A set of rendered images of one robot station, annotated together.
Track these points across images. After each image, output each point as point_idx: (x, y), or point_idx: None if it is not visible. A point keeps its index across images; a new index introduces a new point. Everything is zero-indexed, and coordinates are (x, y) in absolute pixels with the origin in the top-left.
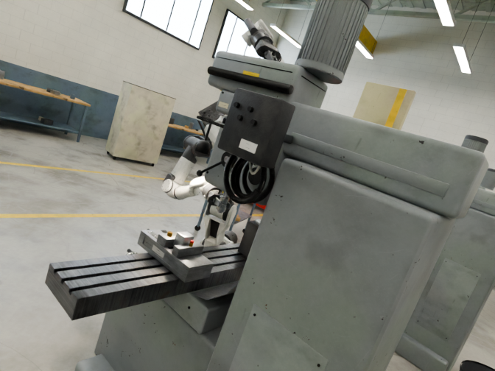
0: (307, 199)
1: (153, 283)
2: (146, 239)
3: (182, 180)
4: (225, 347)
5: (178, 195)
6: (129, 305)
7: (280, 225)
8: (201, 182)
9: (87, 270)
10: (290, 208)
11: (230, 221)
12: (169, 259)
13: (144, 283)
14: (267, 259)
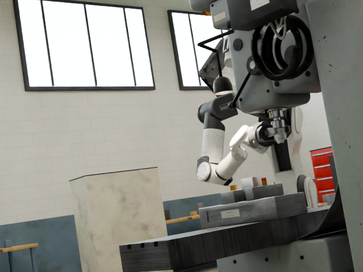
0: (349, 18)
1: (241, 225)
2: (210, 213)
3: (219, 158)
4: (362, 246)
5: (223, 172)
6: (225, 254)
7: (340, 65)
8: (242, 132)
9: (161, 238)
10: (339, 40)
11: (314, 202)
12: (247, 210)
13: (230, 227)
14: (348, 109)
